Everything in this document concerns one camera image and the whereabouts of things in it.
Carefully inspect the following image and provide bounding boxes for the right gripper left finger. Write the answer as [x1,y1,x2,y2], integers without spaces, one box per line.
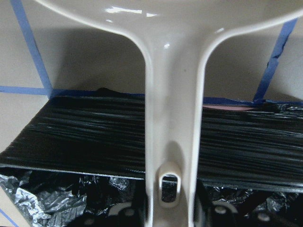
[68,201,146,227]

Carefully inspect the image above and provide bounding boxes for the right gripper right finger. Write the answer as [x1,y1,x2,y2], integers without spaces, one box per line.
[195,182,294,227]

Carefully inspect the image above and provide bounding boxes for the bin with black trash bag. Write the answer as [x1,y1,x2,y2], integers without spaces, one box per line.
[0,89,303,227]

